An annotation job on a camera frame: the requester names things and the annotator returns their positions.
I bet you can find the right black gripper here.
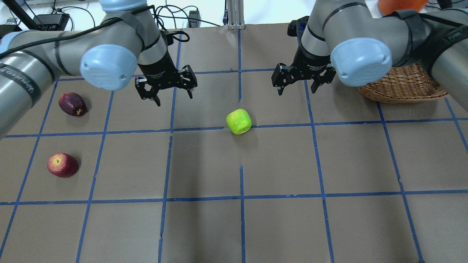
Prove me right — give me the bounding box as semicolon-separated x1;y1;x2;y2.
271;46;336;96

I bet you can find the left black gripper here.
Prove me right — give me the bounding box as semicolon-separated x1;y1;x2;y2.
135;60;198;107

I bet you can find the green apple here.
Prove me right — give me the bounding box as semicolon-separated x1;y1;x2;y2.
226;108;252;135

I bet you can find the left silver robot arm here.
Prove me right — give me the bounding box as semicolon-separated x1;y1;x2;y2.
0;0;198;138

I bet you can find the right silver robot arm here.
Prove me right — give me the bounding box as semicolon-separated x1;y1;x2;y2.
271;0;467;108

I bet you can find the wicker basket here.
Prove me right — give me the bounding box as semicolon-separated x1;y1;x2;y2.
358;64;449;104

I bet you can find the dark red apple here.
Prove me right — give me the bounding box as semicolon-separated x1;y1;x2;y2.
58;92;88;117

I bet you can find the orange bucket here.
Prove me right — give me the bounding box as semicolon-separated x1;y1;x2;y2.
377;0;428;16

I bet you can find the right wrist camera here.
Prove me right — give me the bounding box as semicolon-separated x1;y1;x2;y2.
286;16;309;37

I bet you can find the aluminium frame post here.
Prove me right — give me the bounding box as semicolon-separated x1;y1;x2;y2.
224;0;245;30

